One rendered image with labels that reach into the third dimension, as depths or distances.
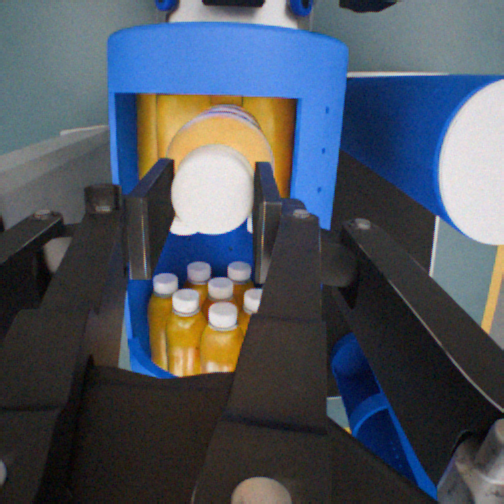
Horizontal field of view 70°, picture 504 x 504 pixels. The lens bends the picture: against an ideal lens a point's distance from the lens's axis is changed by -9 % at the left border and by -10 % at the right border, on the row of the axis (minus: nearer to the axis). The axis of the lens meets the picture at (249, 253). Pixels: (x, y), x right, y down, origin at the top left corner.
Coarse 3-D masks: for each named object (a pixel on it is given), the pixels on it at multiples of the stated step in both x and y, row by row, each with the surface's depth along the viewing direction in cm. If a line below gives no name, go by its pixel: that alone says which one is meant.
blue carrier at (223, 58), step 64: (128, 64) 36; (192, 64) 33; (256, 64) 33; (320, 64) 36; (128, 128) 51; (320, 128) 39; (128, 192) 54; (320, 192) 43; (192, 256) 69; (128, 320) 55
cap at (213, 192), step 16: (192, 160) 18; (208, 160) 17; (224, 160) 18; (240, 160) 19; (176, 176) 18; (192, 176) 18; (208, 176) 18; (224, 176) 18; (240, 176) 18; (176, 192) 18; (192, 192) 18; (208, 192) 18; (224, 192) 18; (240, 192) 18; (176, 208) 18; (192, 208) 18; (208, 208) 18; (224, 208) 18; (240, 208) 18; (192, 224) 19; (208, 224) 19; (224, 224) 19
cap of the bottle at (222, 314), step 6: (216, 306) 55; (222, 306) 55; (228, 306) 55; (234, 306) 55; (210, 312) 53; (216, 312) 53; (222, 312) 53; (228, 312) 53; (234, 312) 53; (210, 318) 54; (216, 318) 53; (222, 318) 52; (228, 318) 53; (234, 318) 53; (216, 324) 53; (222, 324) 53; (228, 324) 53
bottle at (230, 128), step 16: (208, 112) 24; (224, 112) 23; (240, 112) 26; (192, 128) 21; (208, 128) 20; (224, 128) 21; (240, 128) 21; (256, 128) 23; (176, 144) 21; (192, 144) 20; (208, 144) 19; (224, 144) 20; (240, 144) 20; (256, 144) 21; (176, 160) 20; (256, 160) 21; (272, 160) 23
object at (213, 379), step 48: (96, 384) 5; (144, 384) 6; (192, 384) 6; (96, 432) 5; (144, 432) 5; (192, 432) 5; (336, 432) 5; (96, 480) 4; (144, 480) 4; (192, 480) 4; (336, 480) 4; (384, 480) 4
